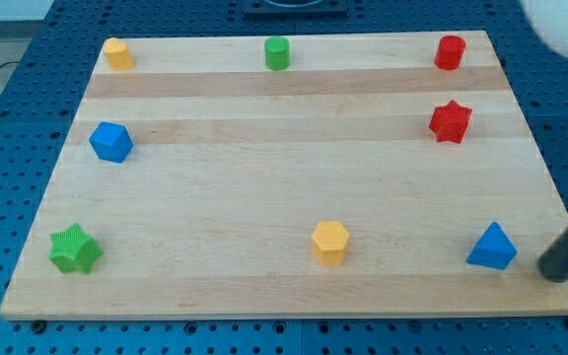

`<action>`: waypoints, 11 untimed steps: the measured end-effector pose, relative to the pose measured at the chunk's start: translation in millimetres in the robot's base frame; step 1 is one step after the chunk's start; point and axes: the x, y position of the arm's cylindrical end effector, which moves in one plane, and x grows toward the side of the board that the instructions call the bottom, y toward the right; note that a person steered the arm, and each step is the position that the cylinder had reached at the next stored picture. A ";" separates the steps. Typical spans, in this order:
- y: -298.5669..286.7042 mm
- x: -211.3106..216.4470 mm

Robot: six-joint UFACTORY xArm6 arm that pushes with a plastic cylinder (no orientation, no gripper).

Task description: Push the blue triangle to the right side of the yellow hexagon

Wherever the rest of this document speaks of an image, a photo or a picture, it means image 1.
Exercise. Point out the blue triangle block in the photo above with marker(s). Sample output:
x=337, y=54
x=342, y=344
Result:
x=493, y=249

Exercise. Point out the yellow hexagon block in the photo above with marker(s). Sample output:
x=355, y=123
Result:
x=329, y=243

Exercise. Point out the red star block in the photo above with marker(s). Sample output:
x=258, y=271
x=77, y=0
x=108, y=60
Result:
x=450, y=122

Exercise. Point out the red cylinder block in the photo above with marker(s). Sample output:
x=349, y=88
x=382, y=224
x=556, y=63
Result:
x=449, y=53

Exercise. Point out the wooden board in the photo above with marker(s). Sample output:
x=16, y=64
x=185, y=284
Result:
x=210, y=216

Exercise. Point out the green cylinder block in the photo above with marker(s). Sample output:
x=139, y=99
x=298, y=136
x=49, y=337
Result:
x=277, y=53

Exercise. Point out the blue cube block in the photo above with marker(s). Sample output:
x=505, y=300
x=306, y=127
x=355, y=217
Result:
x=111, y=142

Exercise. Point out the yellow heart block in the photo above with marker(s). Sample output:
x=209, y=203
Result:
x=117, y=54

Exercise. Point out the green star block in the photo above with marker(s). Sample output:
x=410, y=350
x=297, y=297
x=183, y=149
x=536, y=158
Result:
x=74, y=250

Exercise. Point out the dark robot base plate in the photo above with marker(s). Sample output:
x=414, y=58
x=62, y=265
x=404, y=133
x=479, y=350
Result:
x=259, y=8

